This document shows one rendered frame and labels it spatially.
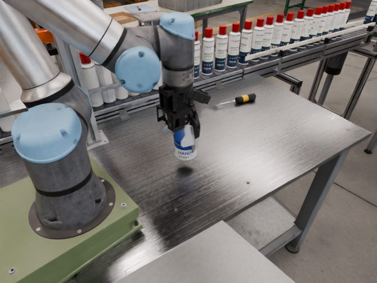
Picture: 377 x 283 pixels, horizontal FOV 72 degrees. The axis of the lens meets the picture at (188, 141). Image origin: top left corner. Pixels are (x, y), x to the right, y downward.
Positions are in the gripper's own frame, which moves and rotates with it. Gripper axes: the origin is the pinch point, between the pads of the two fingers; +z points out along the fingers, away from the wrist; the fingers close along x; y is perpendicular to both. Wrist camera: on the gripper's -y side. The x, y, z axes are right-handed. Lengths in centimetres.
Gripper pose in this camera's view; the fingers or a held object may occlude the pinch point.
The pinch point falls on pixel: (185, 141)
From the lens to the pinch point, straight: 78.8
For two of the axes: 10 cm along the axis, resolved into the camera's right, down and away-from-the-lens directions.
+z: 0.0, 7.8, 6.3
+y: -7.4, 4.2, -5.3
